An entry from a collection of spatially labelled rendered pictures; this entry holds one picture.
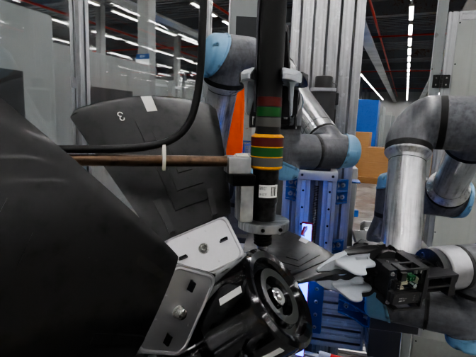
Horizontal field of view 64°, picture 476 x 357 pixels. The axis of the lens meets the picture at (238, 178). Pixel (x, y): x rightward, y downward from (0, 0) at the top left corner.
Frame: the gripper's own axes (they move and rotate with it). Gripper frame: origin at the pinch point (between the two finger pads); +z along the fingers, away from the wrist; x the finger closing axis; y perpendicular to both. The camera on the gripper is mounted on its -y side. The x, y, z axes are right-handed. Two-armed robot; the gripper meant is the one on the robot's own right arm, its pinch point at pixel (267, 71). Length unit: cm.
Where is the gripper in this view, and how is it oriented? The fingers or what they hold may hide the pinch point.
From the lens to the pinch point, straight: 49.3
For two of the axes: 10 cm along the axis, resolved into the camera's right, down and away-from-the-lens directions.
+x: -9.8, -0.6, 1.8
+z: -1.9, 1.4, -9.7
